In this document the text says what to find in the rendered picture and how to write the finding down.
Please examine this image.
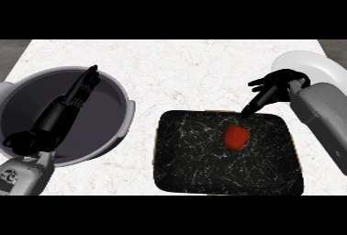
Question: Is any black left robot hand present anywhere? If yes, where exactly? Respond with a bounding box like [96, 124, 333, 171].
[2, 64, 102, 157]

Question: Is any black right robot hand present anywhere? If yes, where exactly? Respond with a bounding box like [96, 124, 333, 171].
[240, 68, 312, 119]

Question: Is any white plate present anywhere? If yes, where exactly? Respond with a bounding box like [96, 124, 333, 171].
[272, 50, 347, 93]

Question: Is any red bell pepper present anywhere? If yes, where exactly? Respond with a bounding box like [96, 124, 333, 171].
[223, 117, 251, 151]

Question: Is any black marbled tray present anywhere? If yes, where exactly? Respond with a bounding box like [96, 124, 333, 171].
[152, 109, 306, 196]

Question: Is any grey metal pot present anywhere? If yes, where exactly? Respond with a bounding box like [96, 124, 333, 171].
[0, 65, 138, 168]

